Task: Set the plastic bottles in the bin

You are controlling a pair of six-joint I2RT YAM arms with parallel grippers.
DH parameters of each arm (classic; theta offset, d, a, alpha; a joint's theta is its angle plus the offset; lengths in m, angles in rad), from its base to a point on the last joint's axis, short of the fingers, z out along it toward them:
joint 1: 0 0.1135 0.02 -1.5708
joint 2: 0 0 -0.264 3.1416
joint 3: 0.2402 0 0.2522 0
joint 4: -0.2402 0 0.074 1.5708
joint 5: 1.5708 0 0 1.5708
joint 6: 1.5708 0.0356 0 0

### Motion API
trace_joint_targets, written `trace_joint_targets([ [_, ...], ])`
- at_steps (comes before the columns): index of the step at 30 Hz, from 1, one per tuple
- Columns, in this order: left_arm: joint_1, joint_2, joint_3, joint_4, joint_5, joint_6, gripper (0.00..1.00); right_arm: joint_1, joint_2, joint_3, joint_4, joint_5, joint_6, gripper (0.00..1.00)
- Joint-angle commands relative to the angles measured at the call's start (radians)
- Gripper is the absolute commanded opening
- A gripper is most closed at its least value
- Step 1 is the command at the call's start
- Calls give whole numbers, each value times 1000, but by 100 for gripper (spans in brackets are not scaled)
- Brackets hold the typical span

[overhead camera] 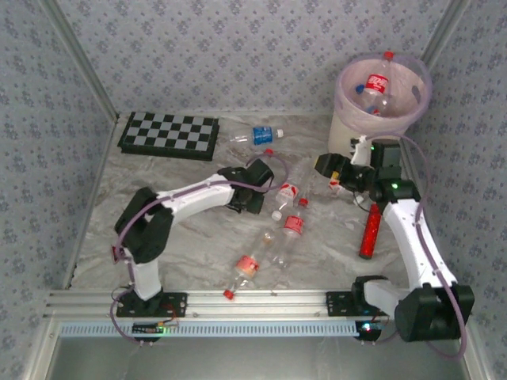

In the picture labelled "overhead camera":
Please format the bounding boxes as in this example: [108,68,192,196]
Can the grey metal panel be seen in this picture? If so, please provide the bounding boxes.
[45,336,475,380]

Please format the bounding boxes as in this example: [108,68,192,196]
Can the white bin with pink liner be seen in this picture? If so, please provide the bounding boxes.
[327,51,433,159]

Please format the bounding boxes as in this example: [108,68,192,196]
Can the clear bottle blue label white cap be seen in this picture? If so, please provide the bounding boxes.
[228,125,284,146]

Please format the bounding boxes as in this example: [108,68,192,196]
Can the aluminium front rail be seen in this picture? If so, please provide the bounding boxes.
[45,288,397,317]

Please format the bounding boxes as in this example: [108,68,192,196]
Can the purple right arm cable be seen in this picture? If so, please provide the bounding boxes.
[358,134,468,360]

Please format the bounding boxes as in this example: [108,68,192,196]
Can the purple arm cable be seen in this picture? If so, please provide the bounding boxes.
[358,134,468,360]
[109,152,292,348]

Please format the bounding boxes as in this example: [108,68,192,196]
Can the grey slotted cable duct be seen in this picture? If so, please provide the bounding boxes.
[59,319,360,338]

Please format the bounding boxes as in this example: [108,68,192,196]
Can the aluminium frame post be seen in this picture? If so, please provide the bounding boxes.
[421,0,473,68]
[39,0,121,124]

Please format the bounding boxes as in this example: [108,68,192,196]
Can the black grey checkerboard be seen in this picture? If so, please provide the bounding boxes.
[118,111,221,162]

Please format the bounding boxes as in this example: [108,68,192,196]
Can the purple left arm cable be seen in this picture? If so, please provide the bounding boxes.
[109,152,292,348]

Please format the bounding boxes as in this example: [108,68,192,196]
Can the red glitter cylinder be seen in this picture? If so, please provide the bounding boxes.
[358,202,384,260]

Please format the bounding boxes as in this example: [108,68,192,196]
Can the clear bottle red white label white cap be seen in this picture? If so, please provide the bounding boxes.
[271,160,316,222]
[327,177,364,205]

